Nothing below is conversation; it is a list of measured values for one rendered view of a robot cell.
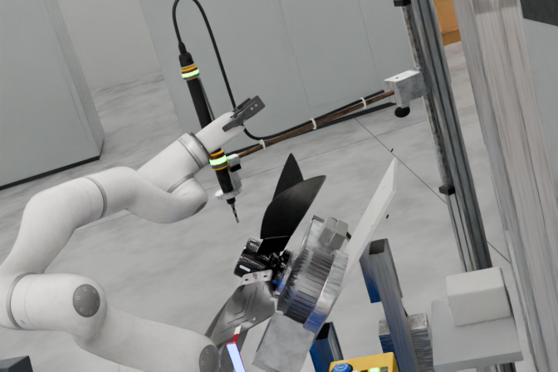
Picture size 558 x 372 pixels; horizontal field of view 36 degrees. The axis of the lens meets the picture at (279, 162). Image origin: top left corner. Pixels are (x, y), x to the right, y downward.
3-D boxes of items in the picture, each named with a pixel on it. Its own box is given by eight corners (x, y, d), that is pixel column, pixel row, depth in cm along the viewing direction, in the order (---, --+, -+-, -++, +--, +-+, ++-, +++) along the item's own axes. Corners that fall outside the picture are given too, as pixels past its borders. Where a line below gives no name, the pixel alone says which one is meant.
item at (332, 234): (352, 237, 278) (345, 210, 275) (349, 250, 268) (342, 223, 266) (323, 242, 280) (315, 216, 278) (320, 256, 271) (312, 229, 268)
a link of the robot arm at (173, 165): (201, 167, 184) (174, 134, 186) (152, 204, 182) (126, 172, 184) (203, 176, 193) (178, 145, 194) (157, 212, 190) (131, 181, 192)
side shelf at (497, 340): (510, 296, 264) (507, 287, 263) (523, 360, 230) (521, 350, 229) (433, 309, 269) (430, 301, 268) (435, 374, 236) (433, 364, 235)
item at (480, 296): (506, 291, 261) (500, 259, 258) (512, 318, 246) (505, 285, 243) (451, 301, 265) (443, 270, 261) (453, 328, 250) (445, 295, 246)
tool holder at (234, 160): (242, 184, 239) (232, 152, 236) (252, 189, 232) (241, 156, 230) (212, 197, 236) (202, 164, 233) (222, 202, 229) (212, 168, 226)
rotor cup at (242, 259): (290, 247, 257) (251, 228, 257) (289, 255, 243) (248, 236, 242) (269, 290, 258) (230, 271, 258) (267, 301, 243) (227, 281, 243)
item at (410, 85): (418, 93, 259) (411, 66, 256) (431, 95, 253) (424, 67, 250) (389, 105, 255) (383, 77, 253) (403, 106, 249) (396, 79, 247)
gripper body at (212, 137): (203, 161, 195) (241, 132, 197) (209, 162, 185) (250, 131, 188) (183, 135, 194) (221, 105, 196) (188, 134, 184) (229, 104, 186)
